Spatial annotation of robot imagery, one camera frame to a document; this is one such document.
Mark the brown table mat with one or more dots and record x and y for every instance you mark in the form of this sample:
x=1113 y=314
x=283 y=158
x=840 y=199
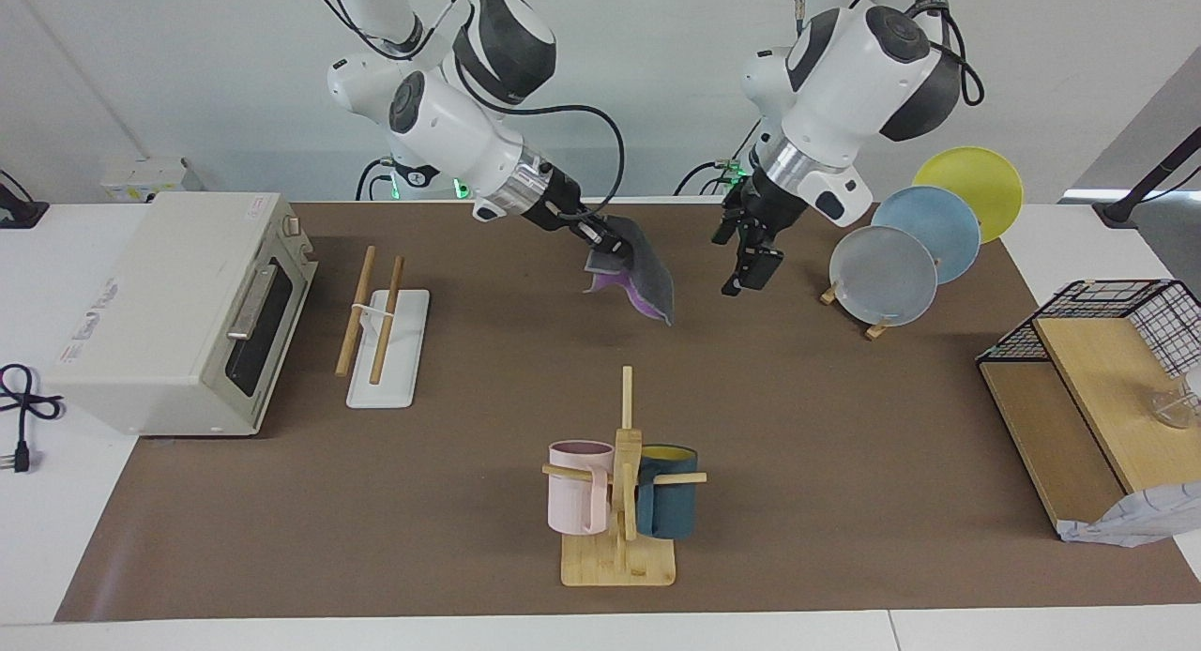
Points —
x=488 y=398

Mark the grey plate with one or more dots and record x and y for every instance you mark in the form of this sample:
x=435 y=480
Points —
x=882 y=276

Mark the yellow plate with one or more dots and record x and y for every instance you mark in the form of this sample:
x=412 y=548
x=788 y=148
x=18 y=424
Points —
x=980 y=182

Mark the light blue plate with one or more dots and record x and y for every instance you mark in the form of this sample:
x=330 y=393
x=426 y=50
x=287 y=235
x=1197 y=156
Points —
x=943 y=229

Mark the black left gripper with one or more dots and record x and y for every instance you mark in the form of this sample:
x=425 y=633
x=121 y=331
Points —
x=769 y=210

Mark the pink mug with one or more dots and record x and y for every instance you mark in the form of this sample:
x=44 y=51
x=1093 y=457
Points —
x=574 y=501

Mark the purple and grey towel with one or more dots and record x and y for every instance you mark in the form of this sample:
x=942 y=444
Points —
x=652 y=280

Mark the white towel rack wooden rods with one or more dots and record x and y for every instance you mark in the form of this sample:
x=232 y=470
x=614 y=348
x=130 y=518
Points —
x=389 y=370

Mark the wooden shelf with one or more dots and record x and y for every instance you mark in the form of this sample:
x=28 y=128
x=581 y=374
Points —
x=1088 y=388

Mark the black clamp stand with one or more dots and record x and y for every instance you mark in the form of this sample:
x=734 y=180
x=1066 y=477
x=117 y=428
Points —
x=1140 y=189

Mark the dark teal mug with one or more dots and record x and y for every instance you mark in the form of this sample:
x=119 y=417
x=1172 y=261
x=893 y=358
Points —
x=668 y=510

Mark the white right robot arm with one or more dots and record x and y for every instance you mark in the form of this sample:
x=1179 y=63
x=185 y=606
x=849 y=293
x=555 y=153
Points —
x=450 y=135

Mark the wooden mug tree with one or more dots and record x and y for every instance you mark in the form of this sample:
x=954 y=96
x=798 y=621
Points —
x=624 y=562

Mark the wooden plate rack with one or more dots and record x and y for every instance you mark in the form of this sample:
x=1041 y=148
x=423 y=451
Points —
x=878 y=330

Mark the black desk mount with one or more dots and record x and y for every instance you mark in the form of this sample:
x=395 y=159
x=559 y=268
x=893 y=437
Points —
x=19 y=212

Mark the clear glass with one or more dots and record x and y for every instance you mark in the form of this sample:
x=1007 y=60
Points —
x=1173 y=405

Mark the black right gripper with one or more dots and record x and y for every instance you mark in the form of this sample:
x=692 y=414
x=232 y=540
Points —
x=563 y=205

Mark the beige toaster oven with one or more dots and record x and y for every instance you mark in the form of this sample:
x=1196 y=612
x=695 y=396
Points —
x=150 y=332

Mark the white wall box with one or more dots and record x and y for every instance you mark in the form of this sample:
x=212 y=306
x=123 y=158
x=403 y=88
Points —
x=145 y=177

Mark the white patterned cloth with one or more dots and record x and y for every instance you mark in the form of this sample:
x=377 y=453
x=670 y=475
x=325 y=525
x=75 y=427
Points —
x=1145 y=524

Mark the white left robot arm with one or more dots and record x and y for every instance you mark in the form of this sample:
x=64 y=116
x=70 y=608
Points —
x=854 y=79

